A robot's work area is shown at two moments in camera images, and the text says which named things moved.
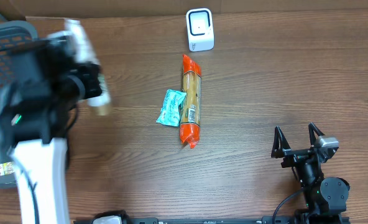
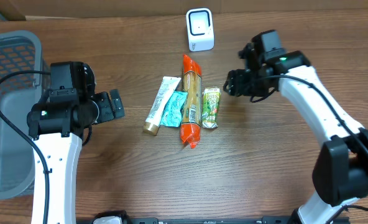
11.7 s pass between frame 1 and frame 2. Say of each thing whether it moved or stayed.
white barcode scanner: stayed
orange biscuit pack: stayed
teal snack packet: stayed
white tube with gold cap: moved
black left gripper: moved
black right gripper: moved
